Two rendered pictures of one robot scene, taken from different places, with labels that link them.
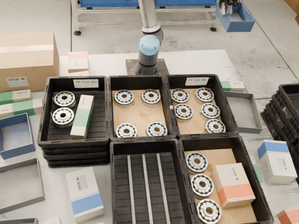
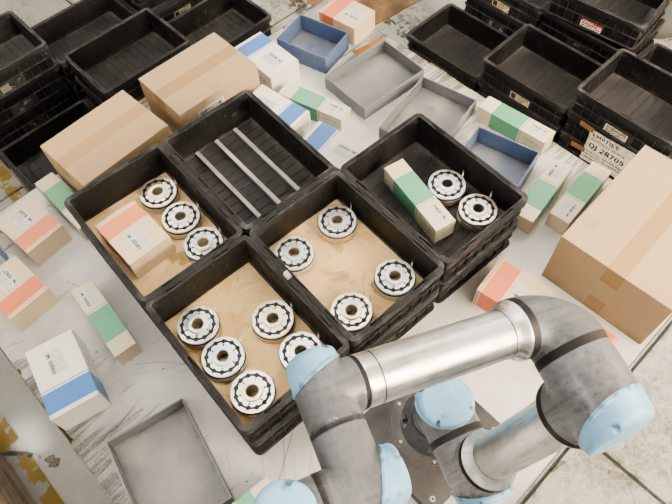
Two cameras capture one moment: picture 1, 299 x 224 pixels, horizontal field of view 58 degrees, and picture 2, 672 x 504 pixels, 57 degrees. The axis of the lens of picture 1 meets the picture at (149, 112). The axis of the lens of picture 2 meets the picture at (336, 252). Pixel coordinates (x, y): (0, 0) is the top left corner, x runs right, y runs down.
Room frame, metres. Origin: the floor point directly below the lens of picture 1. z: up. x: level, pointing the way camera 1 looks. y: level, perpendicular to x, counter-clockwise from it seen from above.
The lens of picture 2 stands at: (1.53, -0.28, 2.21)
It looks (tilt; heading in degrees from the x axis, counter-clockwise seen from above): 59 degrees down; 156
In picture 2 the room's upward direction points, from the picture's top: 4 degrees counter-clockwise
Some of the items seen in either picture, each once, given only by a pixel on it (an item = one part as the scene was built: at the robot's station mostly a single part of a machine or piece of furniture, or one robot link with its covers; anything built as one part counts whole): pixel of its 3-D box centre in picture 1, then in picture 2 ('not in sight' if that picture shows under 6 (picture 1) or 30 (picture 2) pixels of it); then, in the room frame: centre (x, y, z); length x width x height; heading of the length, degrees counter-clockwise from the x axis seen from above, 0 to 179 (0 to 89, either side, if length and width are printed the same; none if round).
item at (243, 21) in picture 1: (234, 16); not in sight; (1.45, -0.40, 1.10); 0.20 x 0.15 x 0.07; 17
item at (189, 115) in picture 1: (183, 111); (272, 319); (0.89, -0.17, 0.86); 0.10 x 0.10 x 0.01
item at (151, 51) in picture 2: not in sight; (144, 91); (-0.56, -0.18, 0.37); 0.40 x 0.30 x 0.45; 107
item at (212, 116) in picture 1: (210, 110); (223, 357); (0.92, -0.31, 0.86); 0.10 x 0.10 x 0.01
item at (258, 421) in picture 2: (199, 103); (245, 326); (0.90, -0.24, 0.92); 0.40 x 0.30 x 0.02; 14
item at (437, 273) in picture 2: (139, 105); (344, 251); (0.83, 0.05, 0.92); 0.40 x 0.30 x 0.02; 14
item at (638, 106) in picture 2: not in sight; (625, 137); (0.59, 1.37, 0.37); 0.40 x 0.30 x 0.45; 17
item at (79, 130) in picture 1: (82, 118); (417, 200); (0.75, 0.31, 0.86); 0.24 x 0.06 x 0.06; 4
